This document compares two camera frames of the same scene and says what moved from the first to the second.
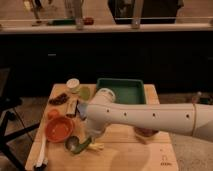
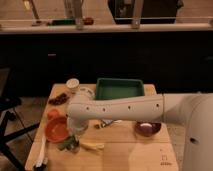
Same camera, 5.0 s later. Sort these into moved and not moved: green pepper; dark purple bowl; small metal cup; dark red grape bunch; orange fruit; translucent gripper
Moved: translucent gripper; green pepper
Not moved: small metal cup; orange fruit; dark purple bowl; dark red grape bunch
